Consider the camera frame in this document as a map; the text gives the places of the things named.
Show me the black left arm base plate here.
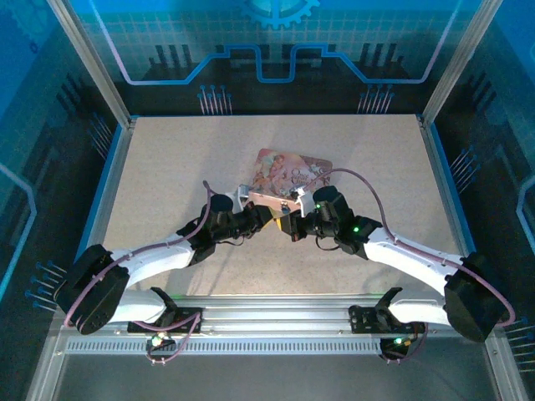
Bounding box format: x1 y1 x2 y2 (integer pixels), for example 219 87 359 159
127 287 204 335

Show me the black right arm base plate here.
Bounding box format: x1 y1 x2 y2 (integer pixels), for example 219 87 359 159
348 287 427 335

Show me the aluminium right side rail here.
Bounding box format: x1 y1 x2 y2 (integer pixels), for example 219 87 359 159
417 113 530 401

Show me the aluminium left side rail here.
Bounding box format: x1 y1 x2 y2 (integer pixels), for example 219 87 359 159
24 116 139 401

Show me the aluminium frame post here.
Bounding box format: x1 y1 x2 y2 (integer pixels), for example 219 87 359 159
44 0 137 127
420 0 506 126

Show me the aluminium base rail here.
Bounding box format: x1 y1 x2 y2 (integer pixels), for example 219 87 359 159
56 294 502 336

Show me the aluminium right frame post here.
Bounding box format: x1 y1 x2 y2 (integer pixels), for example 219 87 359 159
420 0 506 126

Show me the slotted grey cable duct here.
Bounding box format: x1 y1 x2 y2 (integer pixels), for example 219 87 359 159
65 339 386 357

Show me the pink printed tin box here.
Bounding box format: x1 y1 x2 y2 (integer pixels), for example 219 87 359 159
246 148 334 215

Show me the aluminium left frame post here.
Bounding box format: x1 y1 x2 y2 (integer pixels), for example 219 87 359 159
44 0 137 127

